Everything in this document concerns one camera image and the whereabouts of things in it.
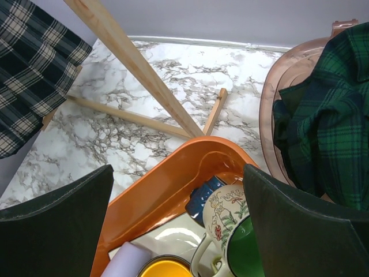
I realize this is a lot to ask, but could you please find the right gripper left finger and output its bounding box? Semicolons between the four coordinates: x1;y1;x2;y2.
1;165;114;276

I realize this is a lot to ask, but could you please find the navy beige plaid skirt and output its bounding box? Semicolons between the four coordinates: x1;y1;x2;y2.
1;1;92;158

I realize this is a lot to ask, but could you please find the orange plastic bin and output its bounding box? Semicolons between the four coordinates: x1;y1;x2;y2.
91;136;255;276

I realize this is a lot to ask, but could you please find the green plaid skirt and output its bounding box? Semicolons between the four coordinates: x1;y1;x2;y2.
272;22;369;211

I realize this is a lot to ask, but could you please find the wooden clothes rack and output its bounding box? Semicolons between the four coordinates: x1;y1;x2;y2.
42;0;228;139

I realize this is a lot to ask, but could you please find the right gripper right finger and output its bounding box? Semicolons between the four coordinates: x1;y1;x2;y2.
243;164;368;276

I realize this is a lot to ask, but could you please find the white plate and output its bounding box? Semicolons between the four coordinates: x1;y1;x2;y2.
108;215;225;277

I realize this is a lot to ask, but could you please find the dark blue mug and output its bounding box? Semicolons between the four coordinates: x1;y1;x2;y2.
185;176;226;227

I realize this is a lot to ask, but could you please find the yellow bowl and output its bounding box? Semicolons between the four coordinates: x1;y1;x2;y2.
137;255;191;277

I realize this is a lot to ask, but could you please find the floral green-inside mug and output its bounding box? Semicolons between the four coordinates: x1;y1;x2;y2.
190;184;265;276

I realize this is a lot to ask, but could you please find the lavender cup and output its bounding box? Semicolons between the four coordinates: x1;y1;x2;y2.
101;242;153;276

